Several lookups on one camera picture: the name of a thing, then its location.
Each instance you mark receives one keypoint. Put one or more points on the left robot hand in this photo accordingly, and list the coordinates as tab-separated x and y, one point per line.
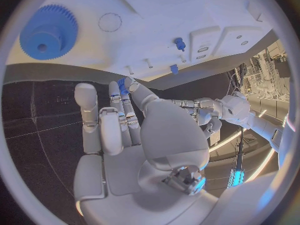
206	106

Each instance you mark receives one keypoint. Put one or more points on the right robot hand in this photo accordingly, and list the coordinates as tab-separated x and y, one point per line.
168	131

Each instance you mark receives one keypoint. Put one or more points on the blue peg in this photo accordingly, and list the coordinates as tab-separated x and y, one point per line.
180	43
122	86

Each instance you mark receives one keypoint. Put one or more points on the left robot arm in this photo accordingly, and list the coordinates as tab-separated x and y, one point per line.
236	108

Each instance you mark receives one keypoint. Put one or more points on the white task board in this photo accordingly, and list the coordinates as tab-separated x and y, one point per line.
152	13

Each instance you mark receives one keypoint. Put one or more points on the blue plug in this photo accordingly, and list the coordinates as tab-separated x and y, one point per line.
174	69

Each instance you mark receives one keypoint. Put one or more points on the glowing light bar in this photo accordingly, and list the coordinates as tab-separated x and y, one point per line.
236	178

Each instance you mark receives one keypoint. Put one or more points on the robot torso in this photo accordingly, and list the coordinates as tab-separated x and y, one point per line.
287	144

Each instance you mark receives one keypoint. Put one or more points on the blue gear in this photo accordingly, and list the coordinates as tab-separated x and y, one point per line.
42	35

